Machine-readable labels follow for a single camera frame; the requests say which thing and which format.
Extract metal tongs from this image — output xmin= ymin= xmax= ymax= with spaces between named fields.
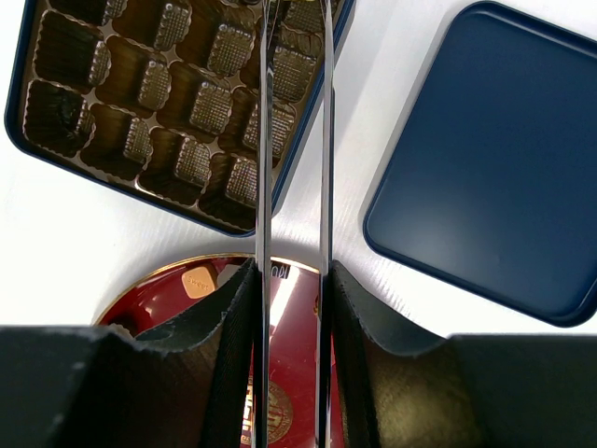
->
xmin=252 ymin=0 xmax=335 ymax=447

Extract blue box lid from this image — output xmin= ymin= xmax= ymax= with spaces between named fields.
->
xmin=363 ymin=1 xmax=596 ymax=327

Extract round red plate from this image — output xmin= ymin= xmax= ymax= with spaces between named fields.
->
xmin=96 ymin=253 xmax=319 ymax=447

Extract tan square chocolate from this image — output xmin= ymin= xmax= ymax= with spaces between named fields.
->
xmin=181 ymin=264 xmax=217 ymax=300

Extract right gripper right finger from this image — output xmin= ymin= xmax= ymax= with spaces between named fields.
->
xmin=331 ymin=262 xmax=596 ymax=447

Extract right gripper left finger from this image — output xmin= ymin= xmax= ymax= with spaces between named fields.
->
xmin=1 ymin=260 xmax=256 ymax=447

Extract blue chocolate box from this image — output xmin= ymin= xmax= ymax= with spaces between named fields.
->
xmin=3 ymin=0 xmax=358 ymax=239

